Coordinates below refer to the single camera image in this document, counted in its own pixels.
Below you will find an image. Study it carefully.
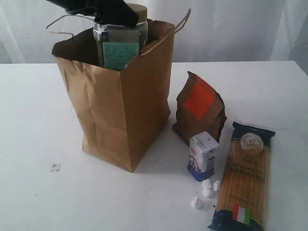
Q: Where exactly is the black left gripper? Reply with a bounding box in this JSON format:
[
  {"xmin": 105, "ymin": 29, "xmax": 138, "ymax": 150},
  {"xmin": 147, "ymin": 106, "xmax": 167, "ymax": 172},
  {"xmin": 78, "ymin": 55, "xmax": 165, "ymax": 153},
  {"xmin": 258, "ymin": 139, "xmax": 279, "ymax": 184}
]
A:
[{"xmin": 48, "ymin": 0, "xmax": 139, "ymax": 28}]

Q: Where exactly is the small white blue carton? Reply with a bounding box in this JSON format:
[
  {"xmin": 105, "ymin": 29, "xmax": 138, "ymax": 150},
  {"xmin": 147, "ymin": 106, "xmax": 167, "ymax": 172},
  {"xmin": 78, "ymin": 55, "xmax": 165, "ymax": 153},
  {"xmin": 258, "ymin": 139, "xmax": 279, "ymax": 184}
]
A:
[{"xmin": 187, "ymin": 131, "xmax": 219, "ymax": 181}]

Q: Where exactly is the white crumpled lump middle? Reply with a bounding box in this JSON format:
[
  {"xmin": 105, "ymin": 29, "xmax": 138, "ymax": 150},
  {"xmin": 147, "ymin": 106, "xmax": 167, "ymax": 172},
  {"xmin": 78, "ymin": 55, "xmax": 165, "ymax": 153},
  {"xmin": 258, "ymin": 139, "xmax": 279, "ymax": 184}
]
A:
[{"xmin": 203, "ymin": 188, "xmax": 215, "ymax": 198}]

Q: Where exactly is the clear jar gold lid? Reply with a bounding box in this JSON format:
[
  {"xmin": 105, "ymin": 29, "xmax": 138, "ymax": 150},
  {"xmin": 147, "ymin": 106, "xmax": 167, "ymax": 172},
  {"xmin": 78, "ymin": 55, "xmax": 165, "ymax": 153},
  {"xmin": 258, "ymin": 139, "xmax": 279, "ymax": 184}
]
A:
[{"xmin": 93, "ymin": 3, "xmax": 148, "ymax": 71}]

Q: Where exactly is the white crumpled lump lower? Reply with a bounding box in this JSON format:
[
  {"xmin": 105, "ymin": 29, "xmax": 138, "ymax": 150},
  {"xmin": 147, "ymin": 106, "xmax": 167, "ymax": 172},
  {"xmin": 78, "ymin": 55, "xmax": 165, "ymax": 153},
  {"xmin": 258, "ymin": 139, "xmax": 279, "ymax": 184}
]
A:
[{"xmin": 191, "ymin": 196, "xmax": 204, "ymax": 209}]

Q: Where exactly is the brown paper shopping bag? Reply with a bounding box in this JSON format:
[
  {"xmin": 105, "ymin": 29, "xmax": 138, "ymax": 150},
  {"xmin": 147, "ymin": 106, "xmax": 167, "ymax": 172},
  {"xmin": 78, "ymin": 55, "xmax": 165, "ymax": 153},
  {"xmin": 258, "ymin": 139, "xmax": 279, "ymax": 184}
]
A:
[{"xmin": 51, "ymin": 16, "xmax": 188, "ymax": 172}]

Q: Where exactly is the brown pouch orange label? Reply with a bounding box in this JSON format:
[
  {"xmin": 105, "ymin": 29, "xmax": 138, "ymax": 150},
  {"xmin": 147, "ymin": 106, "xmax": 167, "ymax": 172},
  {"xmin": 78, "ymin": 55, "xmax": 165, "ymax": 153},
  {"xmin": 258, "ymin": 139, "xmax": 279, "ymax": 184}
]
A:
[{"xmin": 172, "ymin": 71, "xmax": 227, "ymax": 144}]

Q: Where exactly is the white crumpled lump upper left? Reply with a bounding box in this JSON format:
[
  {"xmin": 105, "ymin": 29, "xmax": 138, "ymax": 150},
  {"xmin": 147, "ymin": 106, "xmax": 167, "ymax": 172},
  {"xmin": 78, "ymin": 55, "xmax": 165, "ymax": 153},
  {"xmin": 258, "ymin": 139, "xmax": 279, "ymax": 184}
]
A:
[{"xmin": 202, "ymin": 179, "xmax": 212, "ymax": 190}]

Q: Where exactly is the white crumpled lump right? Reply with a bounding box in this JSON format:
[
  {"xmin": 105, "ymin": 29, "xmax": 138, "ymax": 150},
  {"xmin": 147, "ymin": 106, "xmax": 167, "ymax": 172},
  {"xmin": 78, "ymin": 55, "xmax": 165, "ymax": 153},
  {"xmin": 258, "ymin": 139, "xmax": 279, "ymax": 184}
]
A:
[{"xmin": 212, "ymin": 180, "xmax": 221, "ymax": 192}]

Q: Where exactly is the white crumpled lump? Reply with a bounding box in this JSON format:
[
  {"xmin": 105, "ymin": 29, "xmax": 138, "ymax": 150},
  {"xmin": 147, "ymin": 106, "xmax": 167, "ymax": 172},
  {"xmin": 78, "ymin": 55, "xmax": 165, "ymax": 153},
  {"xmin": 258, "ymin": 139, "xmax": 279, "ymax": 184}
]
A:
[
  {"xmin": 212, "ymin": 180, "xmax": 221, "ymax": 192},
  {"xmin": 202, "ymin": 179, "xmax": 212, "ymax": 190},
  {"xmin": 203, "ymin": 188, "xmax": 215, "ymax": 198},
  {"xmin": 191, "ymin": 196, "xmax": 204, "ymax": 209}
]

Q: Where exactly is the spaghetti packet dark blue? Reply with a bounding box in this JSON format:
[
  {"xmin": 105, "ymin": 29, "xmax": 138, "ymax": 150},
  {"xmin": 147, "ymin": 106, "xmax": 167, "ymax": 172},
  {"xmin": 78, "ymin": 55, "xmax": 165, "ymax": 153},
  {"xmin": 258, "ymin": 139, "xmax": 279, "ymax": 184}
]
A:
[{"xmin": 208, "ymin": 122, "xmax": 275, "ymax": 231}]

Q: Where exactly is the clear plastic scrap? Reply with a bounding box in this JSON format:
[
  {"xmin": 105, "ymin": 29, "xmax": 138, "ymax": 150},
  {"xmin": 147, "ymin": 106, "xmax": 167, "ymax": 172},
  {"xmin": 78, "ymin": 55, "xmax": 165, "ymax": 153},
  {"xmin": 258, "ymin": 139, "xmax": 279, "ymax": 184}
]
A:
[{"xmin": 50, "ymin": 163, "xmax": 62, "ymax": 172}]

